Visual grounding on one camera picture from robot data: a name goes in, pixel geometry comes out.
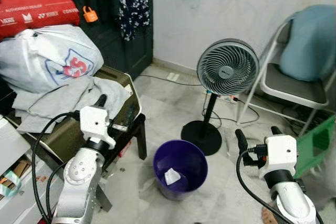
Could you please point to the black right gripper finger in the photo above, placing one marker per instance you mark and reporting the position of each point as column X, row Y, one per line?
column 241, row 141
column 276, row 131

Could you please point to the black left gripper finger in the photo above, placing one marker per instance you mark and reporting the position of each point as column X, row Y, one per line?
column 101, row 101
column 130, row 116

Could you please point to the white paper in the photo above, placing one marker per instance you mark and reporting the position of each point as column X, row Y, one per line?
column 172, row 177

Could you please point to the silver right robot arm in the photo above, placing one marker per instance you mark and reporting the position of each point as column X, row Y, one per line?
column 294, row 203

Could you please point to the black low table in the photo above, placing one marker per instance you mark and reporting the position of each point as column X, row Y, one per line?
column 142, row 140

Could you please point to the olive brown suitcase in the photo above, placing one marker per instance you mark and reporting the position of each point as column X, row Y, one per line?
column 113, row 74

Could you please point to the grey cloth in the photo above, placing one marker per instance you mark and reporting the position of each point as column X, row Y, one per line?
column 63, row 95

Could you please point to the green plastic stool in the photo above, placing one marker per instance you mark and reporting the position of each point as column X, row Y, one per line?
column 315, row 145

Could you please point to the white power strip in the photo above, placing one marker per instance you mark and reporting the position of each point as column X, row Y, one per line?
column 223, row 98

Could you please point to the grey folding chair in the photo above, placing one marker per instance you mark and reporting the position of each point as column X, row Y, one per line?
column 294, row 87

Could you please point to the black wardrobe door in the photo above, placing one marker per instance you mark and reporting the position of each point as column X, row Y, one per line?
column 105, row 45

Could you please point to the purple waste bin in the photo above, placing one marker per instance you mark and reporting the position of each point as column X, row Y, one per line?
column 184, row 153

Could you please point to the person bare foot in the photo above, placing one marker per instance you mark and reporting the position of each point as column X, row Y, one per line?
column 270, row 216

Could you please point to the person leg grey trousers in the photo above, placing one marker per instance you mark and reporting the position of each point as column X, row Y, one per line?
column 323, row 182

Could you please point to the white plastic bag blue logo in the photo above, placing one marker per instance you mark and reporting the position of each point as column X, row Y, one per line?
column 31, row 56

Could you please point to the orange padlock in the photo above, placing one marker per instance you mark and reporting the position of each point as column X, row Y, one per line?
column 90, row 15

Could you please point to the white shelf unit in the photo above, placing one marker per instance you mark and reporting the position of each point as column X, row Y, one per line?
column 16, row 145

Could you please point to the blue grey cushion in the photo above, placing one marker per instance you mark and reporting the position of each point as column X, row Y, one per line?
column 312, row 40

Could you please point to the navy floral garment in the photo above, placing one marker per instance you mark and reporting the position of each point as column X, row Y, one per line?
column 134, row 3

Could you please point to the red sports bag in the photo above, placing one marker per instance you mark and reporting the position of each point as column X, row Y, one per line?
column 37, row 6

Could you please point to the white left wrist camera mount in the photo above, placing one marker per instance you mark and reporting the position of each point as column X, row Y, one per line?
column 94, row 121

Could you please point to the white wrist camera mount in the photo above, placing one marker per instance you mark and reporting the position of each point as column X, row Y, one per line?
column 281, row 153
column 94, row 121

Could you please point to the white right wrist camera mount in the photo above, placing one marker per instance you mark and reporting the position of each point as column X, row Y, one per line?
column 281, row 153

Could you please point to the grey pedestal fan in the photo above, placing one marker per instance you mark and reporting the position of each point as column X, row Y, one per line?
column 228, row 66

